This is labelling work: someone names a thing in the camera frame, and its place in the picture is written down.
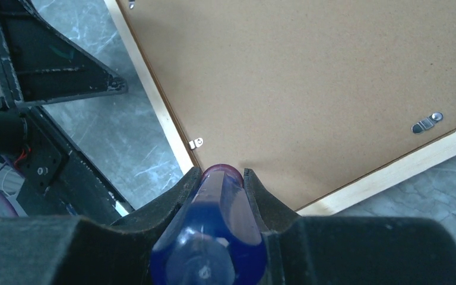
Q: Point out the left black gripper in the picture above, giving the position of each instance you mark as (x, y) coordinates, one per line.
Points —
(77, 250)

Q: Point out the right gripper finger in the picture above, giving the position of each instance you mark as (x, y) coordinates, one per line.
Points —
(349, 250)

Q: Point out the red blue screwdriver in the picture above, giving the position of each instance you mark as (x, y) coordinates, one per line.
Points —
(214, 237)

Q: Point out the wooden picture frame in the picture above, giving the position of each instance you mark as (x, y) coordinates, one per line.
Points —
(317, 97)

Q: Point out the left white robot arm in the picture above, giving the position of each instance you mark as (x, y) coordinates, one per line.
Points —
(40, 66)

